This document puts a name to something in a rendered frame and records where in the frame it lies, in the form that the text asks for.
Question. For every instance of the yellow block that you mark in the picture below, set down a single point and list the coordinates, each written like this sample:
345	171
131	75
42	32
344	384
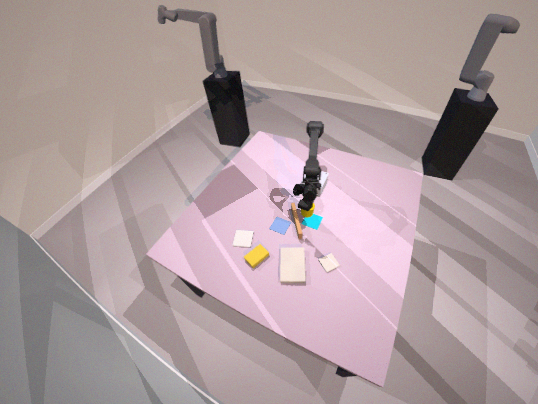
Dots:
256	255

